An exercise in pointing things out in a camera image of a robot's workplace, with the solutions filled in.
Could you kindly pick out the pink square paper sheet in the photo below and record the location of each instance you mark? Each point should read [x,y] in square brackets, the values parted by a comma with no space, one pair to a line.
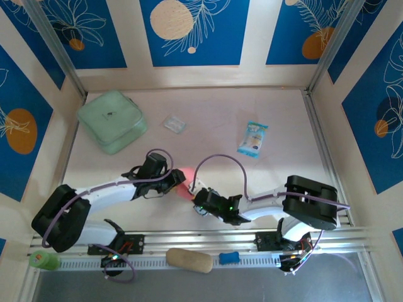
[189,174]

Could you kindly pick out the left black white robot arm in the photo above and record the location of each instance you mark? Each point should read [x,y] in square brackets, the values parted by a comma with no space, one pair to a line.
[60,220]

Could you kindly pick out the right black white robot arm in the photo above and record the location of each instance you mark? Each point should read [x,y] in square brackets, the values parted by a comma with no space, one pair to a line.
[311,201]

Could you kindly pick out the small clear plastic packet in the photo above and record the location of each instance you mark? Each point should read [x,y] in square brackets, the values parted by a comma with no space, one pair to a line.
[174,125]

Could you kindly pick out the blue bone-shaped sponge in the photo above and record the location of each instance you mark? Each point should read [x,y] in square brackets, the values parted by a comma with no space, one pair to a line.
[229,258]

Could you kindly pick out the mint green zip pouch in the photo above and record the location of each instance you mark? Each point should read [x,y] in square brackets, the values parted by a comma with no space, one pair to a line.
[107,116]

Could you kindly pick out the blue snack packet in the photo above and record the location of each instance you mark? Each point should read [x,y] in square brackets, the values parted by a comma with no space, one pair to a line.
[255,135]

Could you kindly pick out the black controller board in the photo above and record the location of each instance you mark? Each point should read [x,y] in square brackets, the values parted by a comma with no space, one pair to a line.
[110,262]
[288,262]

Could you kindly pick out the green bottle with orange cap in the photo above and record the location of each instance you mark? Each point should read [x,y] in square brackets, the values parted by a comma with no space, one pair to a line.
[44,260]

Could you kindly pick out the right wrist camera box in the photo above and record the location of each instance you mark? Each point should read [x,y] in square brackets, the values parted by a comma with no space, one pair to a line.
[196,185]

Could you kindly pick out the aluminium mounting rail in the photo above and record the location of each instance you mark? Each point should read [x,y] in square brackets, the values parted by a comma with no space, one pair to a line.
[201,239]

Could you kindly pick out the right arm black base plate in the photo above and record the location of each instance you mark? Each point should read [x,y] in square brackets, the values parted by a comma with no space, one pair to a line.
[264,240]

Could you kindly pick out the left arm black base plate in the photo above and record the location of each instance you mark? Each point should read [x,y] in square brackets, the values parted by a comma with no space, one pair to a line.
[138,243]

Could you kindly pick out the aluminium side rail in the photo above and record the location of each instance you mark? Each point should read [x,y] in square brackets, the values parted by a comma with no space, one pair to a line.
[311,110]

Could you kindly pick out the aluminium frame post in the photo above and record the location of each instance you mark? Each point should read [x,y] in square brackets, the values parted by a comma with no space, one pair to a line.
[53,41]
[333,41]

